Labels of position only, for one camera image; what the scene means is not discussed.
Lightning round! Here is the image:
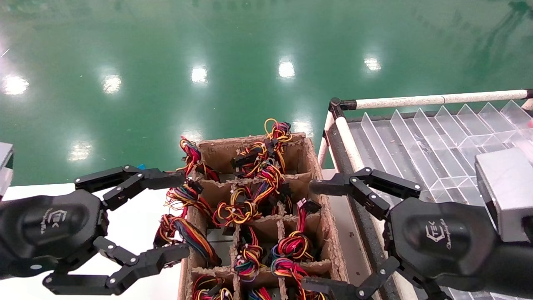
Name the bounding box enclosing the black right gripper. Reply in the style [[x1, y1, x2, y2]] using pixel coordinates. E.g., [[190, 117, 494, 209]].
[[301, 167, 500, 300]]

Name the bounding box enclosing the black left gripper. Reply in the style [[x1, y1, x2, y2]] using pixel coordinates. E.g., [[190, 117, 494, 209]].
[[0, 165, 190, 295]]

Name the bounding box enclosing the silver power supply with wires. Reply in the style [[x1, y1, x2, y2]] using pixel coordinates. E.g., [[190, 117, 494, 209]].
[[270, 198, 322, 262], [271, 257, 327, 300], [233, 225, 266, 282], [178, 137, 220, 183], [250, 162, 293, 205], [213, 187, 263, 228], [192, 274, 234, 300], [231, 118, 293, 168], [248, 287, 273, 300]]

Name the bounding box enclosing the white cart leg pipe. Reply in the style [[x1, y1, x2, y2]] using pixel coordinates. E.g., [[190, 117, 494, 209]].
[[318, 112, 335, 167]]

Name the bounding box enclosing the white cart side pipe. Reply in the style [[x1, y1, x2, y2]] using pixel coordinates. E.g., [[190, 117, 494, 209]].
[[335, 117, 417, 300]]

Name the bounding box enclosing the brown cardboard divider box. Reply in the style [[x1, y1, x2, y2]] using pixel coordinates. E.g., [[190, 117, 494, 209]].
[[178, 132, 349, 300]]

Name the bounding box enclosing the clear acrylic divider tray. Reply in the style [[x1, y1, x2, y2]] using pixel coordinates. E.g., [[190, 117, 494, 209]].
[[348, 100, 533, 300]]

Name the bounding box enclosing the multicoloured wire bundle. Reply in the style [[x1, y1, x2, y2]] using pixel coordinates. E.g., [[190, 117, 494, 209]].
[[164, 181, 214, 219]]

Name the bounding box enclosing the multicoloured wire bundle outside box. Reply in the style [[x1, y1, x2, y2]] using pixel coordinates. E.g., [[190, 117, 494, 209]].
[[153, 214, 234, 267]]

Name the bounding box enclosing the long white cart rail pipe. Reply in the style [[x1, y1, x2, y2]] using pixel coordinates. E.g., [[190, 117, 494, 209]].
[[356, 89, 533, 110]]

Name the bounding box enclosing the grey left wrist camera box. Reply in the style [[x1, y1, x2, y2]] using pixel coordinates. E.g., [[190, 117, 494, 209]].
[[0, 142, 14, 197]]

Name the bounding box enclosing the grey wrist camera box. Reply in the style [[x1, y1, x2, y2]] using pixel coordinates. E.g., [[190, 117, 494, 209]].
[[0, 142, 14, 197], [475, 147, 533, 243]]

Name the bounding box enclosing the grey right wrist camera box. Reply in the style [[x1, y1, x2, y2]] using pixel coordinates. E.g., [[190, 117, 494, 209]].
[[475, 147, 533, 243]]

